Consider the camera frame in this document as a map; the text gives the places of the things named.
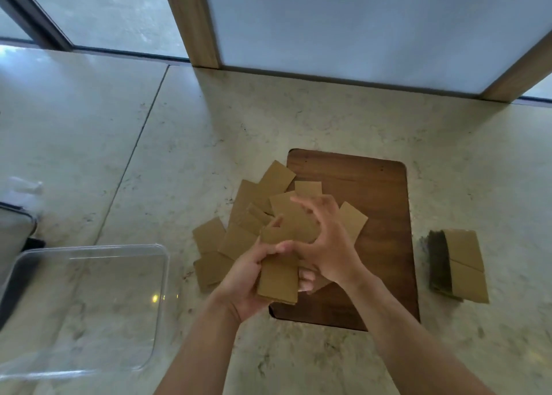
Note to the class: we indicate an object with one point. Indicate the person's left hand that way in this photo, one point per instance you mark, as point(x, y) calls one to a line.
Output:
point(239, 278)

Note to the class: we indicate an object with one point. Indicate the person's right hand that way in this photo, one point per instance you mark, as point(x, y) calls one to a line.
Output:
point(334, 252)

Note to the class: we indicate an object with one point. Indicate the person's left thumb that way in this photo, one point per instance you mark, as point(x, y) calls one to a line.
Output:
point(268, 249)

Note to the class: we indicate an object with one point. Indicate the person's right thumb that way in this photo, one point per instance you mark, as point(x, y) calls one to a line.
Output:
point(291, 247)

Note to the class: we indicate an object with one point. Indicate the brown cardboard strip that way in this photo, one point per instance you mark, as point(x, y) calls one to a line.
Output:
point(278, 280)

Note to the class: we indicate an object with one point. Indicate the person's right forearm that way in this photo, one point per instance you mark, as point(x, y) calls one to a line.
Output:
point(409, 343)

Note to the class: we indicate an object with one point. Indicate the person's left forearm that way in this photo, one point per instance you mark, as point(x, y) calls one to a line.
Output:
point(207, 351)

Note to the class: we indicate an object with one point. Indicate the pile of brown cardboard pieces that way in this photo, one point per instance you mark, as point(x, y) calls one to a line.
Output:
point(241, 231)

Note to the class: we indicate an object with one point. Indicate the dark wooden board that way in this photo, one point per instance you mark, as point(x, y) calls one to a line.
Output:
point(379, 218)

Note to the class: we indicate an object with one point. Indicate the stack of folded cardboard sleeves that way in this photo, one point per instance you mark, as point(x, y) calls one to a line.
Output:
point(465, 261)

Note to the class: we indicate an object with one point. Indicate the clear plastic container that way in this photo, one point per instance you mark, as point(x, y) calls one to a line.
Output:
point(86, 313)

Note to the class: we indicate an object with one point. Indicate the white frosted panel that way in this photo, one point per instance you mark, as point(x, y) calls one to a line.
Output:
point(366, 24)

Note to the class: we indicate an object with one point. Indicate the dark grey tray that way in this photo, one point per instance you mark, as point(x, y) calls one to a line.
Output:
point(13, 235)

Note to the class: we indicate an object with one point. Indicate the light wooden post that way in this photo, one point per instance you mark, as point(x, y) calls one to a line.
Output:
point(192, 20)
point(519, 73)

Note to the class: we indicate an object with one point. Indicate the black window frame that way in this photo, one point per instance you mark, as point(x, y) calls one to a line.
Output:
point(34, 15)

